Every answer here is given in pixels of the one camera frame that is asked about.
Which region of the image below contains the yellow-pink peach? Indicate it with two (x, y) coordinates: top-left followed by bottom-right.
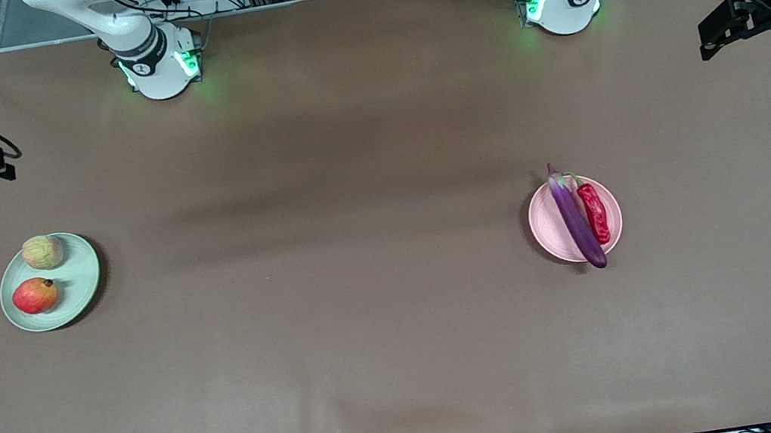
(19, 231), (67, 274)

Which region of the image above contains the red apple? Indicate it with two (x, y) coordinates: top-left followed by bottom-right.
(9, 274), (62, 318)

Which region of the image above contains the red chili pepper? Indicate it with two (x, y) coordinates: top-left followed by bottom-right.
(564, 169), (613, 250)

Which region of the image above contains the purple eggplant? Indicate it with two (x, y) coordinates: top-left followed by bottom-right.
(545, 156), (609, 275)

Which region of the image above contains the pale green round plate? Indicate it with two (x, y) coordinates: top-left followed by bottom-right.
(0, 228), (109, 337)

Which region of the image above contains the pink round plate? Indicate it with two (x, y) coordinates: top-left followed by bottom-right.
(522, 169), (629, 271)

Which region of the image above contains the brown table cover mat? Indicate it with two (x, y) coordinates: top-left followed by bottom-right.
(0, 0), (771, 433)

